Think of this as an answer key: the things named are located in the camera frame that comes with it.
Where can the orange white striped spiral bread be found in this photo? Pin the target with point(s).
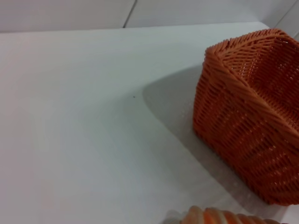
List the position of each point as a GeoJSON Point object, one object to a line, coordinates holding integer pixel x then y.
{"type": "Point", "coordinates": [210, 217]}

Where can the orange woven plastic basket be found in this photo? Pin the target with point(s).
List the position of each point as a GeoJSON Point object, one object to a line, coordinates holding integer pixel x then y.
{"type": "Point", "coordinates": [233, 116]}

